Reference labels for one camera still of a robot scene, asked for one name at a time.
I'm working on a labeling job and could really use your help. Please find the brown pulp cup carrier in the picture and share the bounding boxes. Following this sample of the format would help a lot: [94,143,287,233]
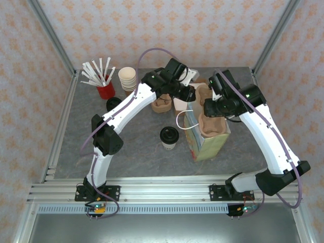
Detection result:
[194,84,227,137]
[151,94,173,114]

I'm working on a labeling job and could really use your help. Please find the printed paper takeout bag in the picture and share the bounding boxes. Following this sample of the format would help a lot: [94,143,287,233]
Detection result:
[176,108,231,163]

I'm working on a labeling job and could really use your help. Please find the red straw holder cup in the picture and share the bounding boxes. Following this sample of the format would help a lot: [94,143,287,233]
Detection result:
[97,74,116,100]

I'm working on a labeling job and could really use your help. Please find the grey metal panel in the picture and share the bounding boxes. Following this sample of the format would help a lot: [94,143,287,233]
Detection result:
[27,214,302,243]

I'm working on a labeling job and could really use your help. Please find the aluminium table side rail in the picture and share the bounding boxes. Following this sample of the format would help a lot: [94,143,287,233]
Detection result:
[252,72,289,183]
[39,70,79,184]

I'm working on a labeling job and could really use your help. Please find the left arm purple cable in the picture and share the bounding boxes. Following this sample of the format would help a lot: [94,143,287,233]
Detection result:
[79,47,189,219]

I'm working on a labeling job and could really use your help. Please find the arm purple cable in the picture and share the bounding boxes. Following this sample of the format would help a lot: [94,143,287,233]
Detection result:
[215,69,303,218]
[79,47,189,219]

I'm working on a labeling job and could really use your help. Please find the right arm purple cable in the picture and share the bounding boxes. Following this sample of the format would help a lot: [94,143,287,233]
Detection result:
[215,69,303,218]

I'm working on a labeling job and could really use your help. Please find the aluminium frame post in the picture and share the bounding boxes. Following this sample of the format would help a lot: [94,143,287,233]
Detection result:
[252,0,302,76]
[26,0,78,78]

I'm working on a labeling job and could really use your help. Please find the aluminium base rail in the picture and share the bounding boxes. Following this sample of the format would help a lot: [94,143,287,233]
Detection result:
[26,177,304,204]

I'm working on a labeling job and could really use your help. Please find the white slotted cable duct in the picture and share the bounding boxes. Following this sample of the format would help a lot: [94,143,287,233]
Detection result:
[36,205,230,215]

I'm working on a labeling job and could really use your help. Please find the aluminium lower frame bar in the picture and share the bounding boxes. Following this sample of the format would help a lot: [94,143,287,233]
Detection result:
[12,202,38,243]
[290,202,313,243]

